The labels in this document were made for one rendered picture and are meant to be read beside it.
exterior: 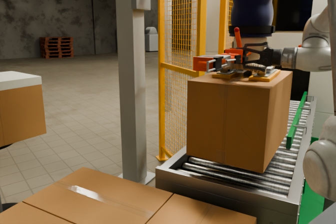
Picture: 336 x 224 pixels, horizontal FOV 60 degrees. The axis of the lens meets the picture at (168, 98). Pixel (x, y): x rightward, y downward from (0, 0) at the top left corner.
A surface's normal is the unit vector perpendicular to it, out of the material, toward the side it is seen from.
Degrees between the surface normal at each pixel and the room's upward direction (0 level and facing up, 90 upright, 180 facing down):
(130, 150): 90
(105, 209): 0
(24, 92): 90
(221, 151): 90
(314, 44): 37
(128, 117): 90
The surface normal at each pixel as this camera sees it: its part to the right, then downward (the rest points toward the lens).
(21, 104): 0.79, 0.14
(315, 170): -0.99, 0.14
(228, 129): -0.52, 0.20
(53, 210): 0.00, -0.97
